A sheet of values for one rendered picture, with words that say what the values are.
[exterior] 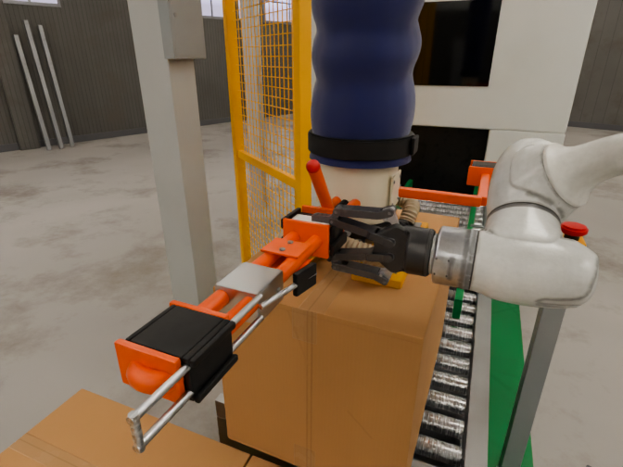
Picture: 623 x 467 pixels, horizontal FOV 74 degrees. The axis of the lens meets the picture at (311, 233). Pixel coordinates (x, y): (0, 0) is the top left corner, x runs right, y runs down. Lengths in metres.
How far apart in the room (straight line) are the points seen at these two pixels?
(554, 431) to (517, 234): 1.66
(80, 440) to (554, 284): 1.18
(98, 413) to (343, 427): 0.79
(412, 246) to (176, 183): 1.41
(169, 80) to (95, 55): 7.40
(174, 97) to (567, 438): 2.15
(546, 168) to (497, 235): 0.12
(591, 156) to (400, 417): 0.51
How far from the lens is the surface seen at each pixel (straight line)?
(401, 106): 0.83
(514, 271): 0.61
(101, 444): 1.33
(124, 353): 0.44
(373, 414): 0.82
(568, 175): 0.68
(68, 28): 9.05
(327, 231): 0.66
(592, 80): 11.36
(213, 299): 0.51
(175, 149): 1.85
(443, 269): 0.62
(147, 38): 1.85
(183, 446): 1.25
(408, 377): 0.74
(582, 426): 2.30
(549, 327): 1.49
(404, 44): 0.82
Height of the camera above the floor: 1.48
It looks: 23 degrees down
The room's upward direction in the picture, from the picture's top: straight up
